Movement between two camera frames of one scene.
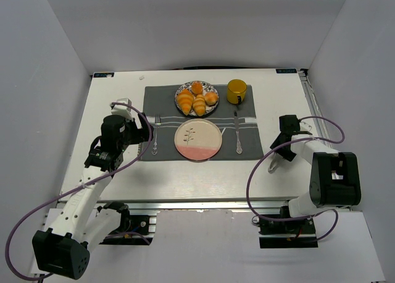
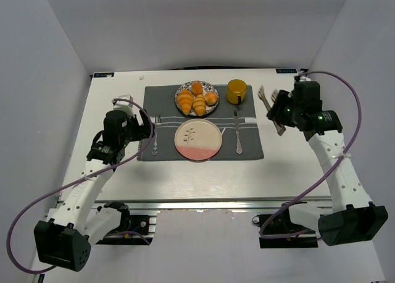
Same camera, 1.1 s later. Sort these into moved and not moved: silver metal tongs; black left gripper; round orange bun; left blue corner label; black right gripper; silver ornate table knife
Moved: silver metal tongs; black right gripper
Not moved: round orange bun; silver ornate table knife; left blue corner label; black left gripper
